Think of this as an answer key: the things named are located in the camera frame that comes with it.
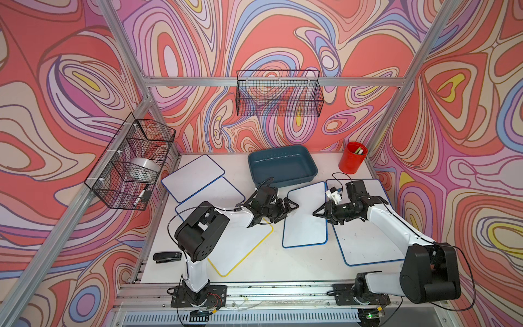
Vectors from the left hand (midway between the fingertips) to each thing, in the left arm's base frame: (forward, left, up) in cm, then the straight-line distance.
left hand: (296, 212), depth 87 cm
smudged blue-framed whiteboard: (-6, -2, -3) cm, 7 cm away
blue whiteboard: (+28, +55, -11) cm, 63 cm away
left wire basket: (+2, +64, +22) cm, 67 cm away
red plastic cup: (+29, -31, +5) cm, 43 cm away
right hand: (-5, -7, +3) cm, 9 cm away
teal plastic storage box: (+36, +2, -9) cm, 37 cm away
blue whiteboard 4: (-9, -30, -11) cm, 33 cm away
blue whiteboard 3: (+21, -45, -10) cm, 51 cm away
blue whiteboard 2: (+14, +36, -7) cm, 39 cm away
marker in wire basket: (-3, +59, +17) cm, 61 cm away
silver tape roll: (+3, +56, +25) cm, 62 cm away
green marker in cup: (+34, -35, +5) cm, 49 cm away
